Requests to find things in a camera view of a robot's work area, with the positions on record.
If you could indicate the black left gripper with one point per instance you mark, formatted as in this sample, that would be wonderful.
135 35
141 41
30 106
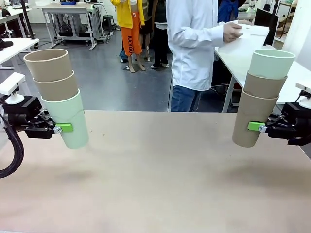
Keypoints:
26 116

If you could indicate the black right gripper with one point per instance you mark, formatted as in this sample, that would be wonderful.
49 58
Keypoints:
295 126

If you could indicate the light green cup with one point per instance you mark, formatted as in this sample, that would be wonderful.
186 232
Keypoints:
70 116
269 64

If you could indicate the brown cup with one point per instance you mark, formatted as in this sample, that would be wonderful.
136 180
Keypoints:
48 66
56 87
263 86
250 111

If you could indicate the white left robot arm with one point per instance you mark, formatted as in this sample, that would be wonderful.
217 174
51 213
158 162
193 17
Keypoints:
2 136

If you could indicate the person's right hand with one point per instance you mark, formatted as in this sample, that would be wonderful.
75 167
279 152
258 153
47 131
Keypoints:
232 32

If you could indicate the person's left hand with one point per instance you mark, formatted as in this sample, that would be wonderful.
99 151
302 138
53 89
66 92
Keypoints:
244 22

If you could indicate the white side table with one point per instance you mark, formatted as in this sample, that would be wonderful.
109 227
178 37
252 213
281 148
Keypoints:
233 65

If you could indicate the white desk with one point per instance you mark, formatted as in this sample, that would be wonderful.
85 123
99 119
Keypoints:
12 52

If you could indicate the black object on desk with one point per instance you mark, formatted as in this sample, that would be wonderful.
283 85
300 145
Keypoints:
6 44

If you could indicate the black monitor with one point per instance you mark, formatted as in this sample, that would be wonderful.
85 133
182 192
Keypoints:
267 19

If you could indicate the person in white shirt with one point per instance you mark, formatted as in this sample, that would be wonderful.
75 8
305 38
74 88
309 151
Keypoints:
192 48

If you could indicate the grey workbench with wheels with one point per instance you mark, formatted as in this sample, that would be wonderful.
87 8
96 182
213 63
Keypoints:
70 14

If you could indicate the black stand pole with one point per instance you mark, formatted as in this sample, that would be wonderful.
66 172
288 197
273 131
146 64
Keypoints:
27 19

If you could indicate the black stool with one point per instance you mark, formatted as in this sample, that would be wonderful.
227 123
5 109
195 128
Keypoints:
107 20

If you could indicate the blue jacket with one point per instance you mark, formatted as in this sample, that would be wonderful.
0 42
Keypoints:
227 11

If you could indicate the person in yellow hoodie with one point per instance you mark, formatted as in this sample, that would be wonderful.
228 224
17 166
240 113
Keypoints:
130 29

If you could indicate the person in dark clothes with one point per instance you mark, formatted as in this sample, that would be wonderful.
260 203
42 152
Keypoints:
160 36

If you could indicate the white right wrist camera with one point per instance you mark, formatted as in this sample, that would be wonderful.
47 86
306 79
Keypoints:
305 93

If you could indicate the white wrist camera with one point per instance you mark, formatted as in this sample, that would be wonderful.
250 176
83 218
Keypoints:
11 85
305 93

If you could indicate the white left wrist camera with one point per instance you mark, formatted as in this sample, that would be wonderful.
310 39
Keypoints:
11 85

